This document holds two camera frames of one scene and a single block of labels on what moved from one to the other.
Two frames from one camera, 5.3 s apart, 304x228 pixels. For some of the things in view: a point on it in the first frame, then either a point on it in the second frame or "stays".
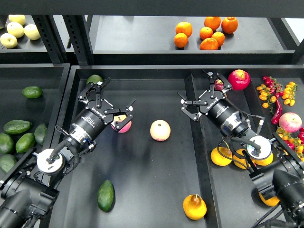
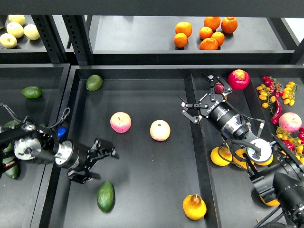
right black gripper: x=214 y=104 stays
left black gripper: x=99 y=113 to x=70 y=155
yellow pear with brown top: x=194 y=207 stays
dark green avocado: x=106 y=196 stays
